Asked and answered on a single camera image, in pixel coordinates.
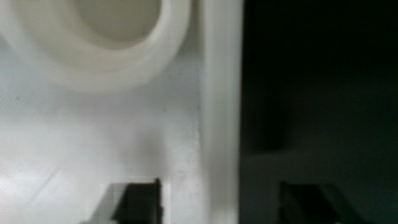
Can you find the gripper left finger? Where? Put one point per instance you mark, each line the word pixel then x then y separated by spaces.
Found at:
pixel 130 205

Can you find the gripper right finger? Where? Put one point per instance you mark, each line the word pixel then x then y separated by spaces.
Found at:
pixel 313 204

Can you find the white square table top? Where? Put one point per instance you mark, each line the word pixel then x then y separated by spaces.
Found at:
pixel 120 100

